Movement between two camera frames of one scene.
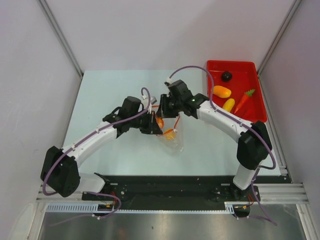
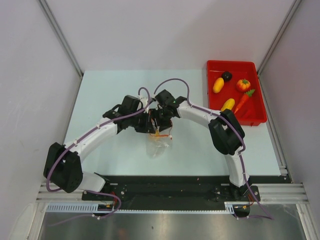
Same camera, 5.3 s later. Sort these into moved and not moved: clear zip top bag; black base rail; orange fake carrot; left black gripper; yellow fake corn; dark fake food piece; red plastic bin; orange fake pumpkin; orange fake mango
Moved: orange fake pumpkin; clear zip top bag; orange fake mango
Not moved: orange fake carrot; black base rail; red plastic bin; yellow fake corn; dark fake food piece; left black gripper
